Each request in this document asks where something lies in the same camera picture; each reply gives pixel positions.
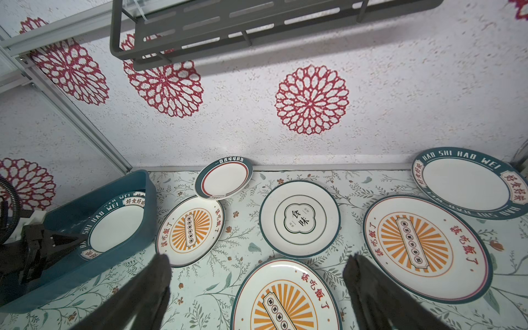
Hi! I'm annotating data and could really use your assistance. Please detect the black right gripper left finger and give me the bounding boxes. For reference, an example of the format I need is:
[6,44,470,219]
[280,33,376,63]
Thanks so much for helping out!
[72,254,172,329]

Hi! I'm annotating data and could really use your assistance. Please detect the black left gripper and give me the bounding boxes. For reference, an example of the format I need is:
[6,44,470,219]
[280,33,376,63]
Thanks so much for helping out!
[1,224,83,284]

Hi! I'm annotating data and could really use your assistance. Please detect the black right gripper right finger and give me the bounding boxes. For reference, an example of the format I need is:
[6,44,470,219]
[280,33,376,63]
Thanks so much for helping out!
[342,254,449,329]

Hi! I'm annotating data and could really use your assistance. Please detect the green rim text plate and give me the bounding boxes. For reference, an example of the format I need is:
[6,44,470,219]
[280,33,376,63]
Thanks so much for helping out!
[411,147,527,221]
[78,191,146,261]

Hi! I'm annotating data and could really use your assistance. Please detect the sunburst plate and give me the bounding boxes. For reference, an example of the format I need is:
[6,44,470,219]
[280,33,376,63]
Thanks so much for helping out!
[155,196,225,268]
[362,195,493,304]
[230,258,342,329]

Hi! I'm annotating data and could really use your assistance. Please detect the teal plastic bin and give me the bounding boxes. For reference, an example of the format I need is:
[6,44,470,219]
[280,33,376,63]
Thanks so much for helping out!
[1,170,157,314]

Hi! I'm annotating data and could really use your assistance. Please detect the small clover plate green rim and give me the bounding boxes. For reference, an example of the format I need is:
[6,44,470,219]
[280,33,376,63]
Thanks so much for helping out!
[258,180,341,259]

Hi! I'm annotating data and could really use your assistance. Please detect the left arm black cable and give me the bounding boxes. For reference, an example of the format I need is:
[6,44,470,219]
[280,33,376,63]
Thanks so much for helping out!
[0,176,23,245]

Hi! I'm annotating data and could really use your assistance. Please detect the small red-ring green plate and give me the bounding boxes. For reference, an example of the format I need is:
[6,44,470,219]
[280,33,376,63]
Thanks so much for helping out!
[194,156,254,201]

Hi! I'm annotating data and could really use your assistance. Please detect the grey metal wall shelf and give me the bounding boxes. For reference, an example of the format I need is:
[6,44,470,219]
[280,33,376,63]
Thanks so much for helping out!
[109,1,441,71]

